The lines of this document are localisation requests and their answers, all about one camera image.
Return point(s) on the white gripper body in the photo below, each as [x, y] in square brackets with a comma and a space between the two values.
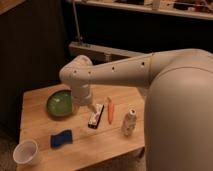
[92, 107]

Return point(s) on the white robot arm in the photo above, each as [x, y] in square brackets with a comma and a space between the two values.
[178, 113]

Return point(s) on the long grey case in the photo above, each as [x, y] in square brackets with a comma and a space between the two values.
[100, 53]

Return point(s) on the blue sponge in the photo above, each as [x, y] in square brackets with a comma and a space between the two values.
[61, 138]

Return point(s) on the metal stand pole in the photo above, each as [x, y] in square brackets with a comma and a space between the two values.
[79, 37]

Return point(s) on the green bowl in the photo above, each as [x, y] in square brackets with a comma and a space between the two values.
[60, 104]

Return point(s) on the wooden shelf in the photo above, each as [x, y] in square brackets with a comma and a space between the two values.
[142, 8]

